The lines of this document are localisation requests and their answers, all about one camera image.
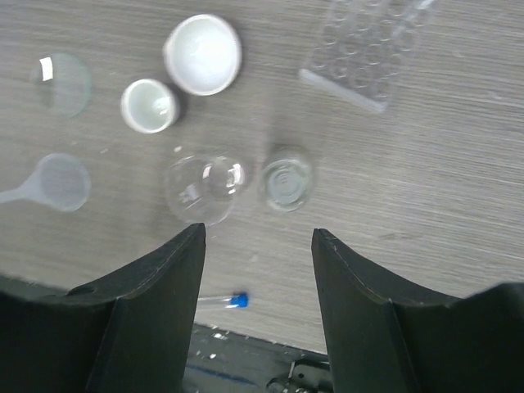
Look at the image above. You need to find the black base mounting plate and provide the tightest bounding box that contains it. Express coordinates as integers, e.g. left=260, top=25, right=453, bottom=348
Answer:
left=182, top=323, right=333, bottom=392

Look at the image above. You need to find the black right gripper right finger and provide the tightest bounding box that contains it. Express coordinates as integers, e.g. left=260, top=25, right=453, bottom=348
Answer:
left=311, top=228, right=523, bottom=392

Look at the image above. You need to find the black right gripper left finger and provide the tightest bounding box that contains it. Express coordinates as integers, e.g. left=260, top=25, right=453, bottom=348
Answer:
left=1, top=224, right=206, bottom=392

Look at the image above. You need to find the clear glass watch dish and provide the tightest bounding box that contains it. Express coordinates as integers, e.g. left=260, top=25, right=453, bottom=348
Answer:
left=30, top=52, right=92, bottom=118

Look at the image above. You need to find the blue capped test tube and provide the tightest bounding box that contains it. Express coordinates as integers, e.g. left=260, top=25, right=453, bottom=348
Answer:
left=197, top=292, right=250, bottom=310

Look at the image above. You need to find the small clear glass bottle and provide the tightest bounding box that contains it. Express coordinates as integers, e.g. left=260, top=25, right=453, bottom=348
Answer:
left=259, top=145, right=316, bottom=213

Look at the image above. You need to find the clear glass beaker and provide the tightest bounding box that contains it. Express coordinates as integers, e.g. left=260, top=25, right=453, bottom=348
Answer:
left=165, top=154, right=246, bottom=226

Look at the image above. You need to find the clear test tube rack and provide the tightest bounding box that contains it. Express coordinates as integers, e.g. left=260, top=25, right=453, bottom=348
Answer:
left=299, top=1, right=437, bottom=114

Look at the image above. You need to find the small white ceramic bowl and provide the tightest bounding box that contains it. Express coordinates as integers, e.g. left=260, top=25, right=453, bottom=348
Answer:
left=120, top=79, right=181, bottom=134

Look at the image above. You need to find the large white ceramic bowl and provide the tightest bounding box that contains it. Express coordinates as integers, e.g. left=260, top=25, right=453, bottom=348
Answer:
left=163, top=14, right=242, bottom=97

